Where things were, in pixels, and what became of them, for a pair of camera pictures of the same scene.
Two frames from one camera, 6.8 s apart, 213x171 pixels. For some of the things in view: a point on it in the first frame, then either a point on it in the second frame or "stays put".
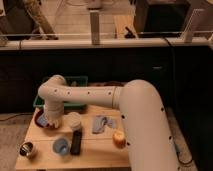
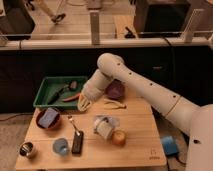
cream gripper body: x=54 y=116 → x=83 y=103
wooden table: x=90 y=138 stays put
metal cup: x=26 y=148 stays put
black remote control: x=75 y=147 stays put
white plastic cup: x=73 y=118 → x=104 y=126
